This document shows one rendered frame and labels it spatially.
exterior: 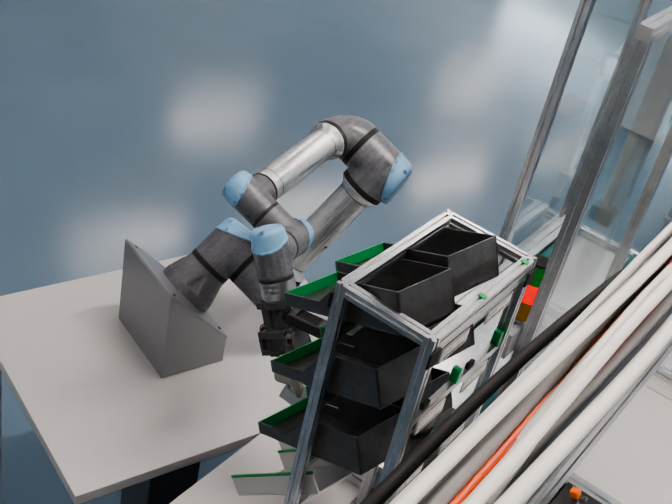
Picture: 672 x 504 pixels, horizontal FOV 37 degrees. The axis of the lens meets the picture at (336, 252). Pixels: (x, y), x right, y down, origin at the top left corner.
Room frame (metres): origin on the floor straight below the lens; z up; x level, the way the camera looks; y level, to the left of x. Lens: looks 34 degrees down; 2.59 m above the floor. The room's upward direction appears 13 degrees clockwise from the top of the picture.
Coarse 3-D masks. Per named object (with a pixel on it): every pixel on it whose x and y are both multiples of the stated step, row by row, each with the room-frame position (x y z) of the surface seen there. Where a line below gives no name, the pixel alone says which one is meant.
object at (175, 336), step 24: (144, 264) 1.92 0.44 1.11; (144, 288) 1.91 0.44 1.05; (168, 288) 1.87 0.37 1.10; (120, 312) 2.00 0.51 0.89; (144, 312) 1.90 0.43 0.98; (168, 312) 1.82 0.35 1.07; (192, 312) 1.86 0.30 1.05; (144, 336) 1.89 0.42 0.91; (168, 336) 1.82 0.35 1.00; (192, 336) 1.87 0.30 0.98; (216, 336) 1.91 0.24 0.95; (168, 360) 1.83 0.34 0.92; (192, 360) 1.87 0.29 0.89; (216, 360) 1.92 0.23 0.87
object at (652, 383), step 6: (666, 360) 2.37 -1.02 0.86; (654, 378) 2.28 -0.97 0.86; (648, 384) 2.24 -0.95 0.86; (654, 384) 2.25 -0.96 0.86; (660, 384) 2.26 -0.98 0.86; (666, 384) 2.26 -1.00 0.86; (654, 390) 2.22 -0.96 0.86; (660, 390) 2.23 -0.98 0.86; (666, 390) 2.23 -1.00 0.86; (666, 396) 2.21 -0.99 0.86
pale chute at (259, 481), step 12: (288, 456) 1.50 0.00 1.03; (288, 468) 1.49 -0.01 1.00; (312, 468) 1.44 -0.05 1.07; (324, 468) 1.42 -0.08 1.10; (336, 468) 1.40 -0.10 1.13; (240, 480) 1.40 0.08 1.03; (252, 480) 1.38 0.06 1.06; (264, 480) 1.36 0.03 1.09; (276, 480) 1.34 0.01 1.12; (288, 480) 1.32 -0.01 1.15; (312, 480) 1.29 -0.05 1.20; (324, 480) 1.34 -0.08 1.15; (336, 480) 1.32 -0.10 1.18; (240, 492) 1.40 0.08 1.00; (252, 492) 1.38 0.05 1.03; (264, 492) 1.36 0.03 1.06; (276, 492) 1.34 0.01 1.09; (312, 492) 1.28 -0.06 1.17
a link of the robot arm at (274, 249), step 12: (264, 228) 1.70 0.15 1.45; (276, 228) 1.69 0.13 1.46; (252, 240) 1.67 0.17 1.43; (264, 240) 1.66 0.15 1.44; (276, 240) 1.67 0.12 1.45; (288, 240) 1.71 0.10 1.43; (252, 252) 1.67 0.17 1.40; (264, 252) 1.65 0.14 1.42; (276, 252) 1.66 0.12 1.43; (288, 252) 1.68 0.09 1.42; (264, 264) 1.65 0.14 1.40; (276, 264) 1.65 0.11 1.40; (288, 264) 1.66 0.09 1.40; (264, 276) 1.64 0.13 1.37; (276, 276) 1.64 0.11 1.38; (288, 276) 1.65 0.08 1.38
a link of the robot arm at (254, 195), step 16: (320, 128) 2.10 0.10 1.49; (336, 128) 2.10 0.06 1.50; (352, 128) 2.13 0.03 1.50; (368, 128) 2.15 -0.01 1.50; (304, 144) 2.01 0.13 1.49; (320, 144) 2.04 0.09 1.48; (336, 144) 2.08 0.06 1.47; (352, 144) 2.11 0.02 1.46; (288, 160) 1.94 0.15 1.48; (304, 160) 1.96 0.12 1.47; (320, 160) 2.01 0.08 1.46; (240, 176) 1.82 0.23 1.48; (256, 176) 1.85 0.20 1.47; (272, 176) 1.87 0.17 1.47; (288, 176) 1.90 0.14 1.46; (304, 176) 1.95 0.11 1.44; (224, 192) 1.80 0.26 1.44; (240, 192) 1.79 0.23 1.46; (256, 192) 1.80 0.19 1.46; (272, 192) 1.84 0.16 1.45; (240, 208) 1.79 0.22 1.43; (256, 208) 1.78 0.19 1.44
